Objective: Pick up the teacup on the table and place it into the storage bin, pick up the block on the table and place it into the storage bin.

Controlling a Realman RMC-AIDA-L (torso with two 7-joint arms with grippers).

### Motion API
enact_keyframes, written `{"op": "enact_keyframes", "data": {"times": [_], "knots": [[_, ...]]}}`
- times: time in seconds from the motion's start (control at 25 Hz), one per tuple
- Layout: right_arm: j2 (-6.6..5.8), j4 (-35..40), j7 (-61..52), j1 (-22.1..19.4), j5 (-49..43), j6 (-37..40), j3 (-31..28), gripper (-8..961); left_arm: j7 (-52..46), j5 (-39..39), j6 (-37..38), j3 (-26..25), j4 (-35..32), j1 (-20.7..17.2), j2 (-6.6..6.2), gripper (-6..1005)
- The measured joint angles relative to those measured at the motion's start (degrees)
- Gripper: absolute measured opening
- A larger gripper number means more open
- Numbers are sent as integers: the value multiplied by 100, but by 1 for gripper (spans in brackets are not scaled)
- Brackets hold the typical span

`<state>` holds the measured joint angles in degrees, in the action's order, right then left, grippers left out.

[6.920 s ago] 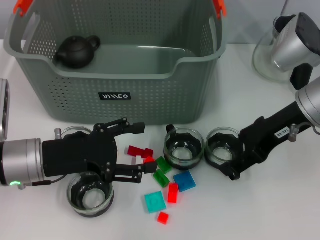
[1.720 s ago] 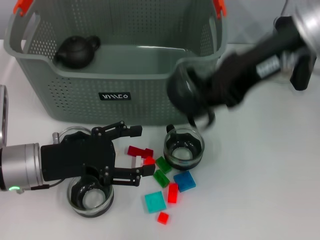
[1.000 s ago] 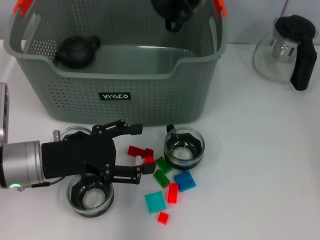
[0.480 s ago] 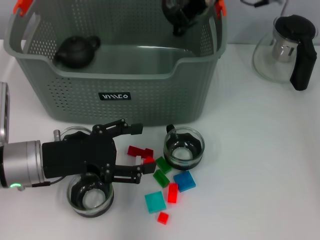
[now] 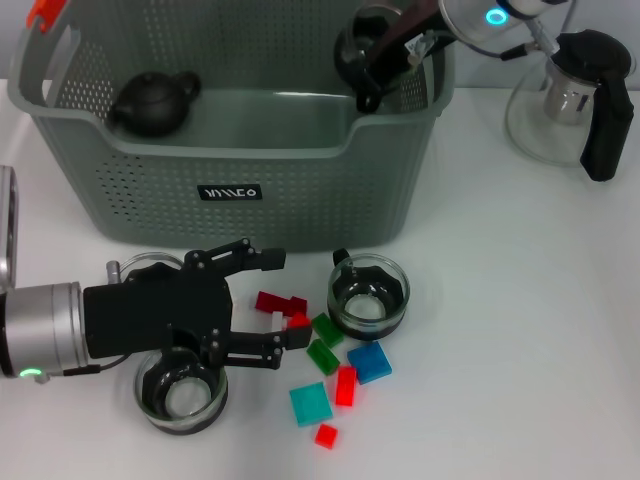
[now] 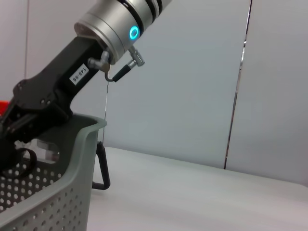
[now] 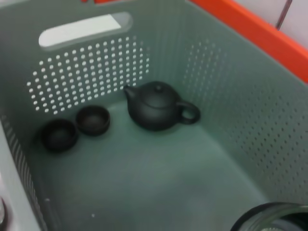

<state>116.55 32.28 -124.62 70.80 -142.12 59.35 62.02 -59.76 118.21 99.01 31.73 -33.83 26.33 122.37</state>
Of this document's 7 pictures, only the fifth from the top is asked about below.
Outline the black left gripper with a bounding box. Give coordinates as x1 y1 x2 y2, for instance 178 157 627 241
82 237 314 372

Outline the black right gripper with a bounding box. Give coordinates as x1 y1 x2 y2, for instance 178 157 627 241
345 0 454 114

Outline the glass teacup with black base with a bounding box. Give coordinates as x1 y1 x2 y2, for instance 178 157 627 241
132 347 230 435
327 248 411 344
333 3 406 89
118 250 184 281

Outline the grey perforated plastic storage bin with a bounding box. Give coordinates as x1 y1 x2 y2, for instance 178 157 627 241
7 0 457 252

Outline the dark red toy brick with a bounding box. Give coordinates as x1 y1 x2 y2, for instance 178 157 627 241
254 291 307 317

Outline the green toy brick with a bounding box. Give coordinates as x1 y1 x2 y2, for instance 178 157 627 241
305 338 341 377
310 312 345 349

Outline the teal square toy brick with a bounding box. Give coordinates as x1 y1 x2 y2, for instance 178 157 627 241
288 382 334 428

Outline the long red toy brick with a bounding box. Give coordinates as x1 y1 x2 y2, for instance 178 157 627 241
334 365 358 407

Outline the blue square toy brick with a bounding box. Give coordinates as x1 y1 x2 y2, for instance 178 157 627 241
346 340 394 385

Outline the black clay teapot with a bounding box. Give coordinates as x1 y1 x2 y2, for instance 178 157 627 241
107 70 203 139

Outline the glass pitcher with black handle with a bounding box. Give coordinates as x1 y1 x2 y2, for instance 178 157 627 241
504 28 635 183

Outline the orange bin handle clip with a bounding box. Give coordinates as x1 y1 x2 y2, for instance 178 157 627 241
25 0 67 34

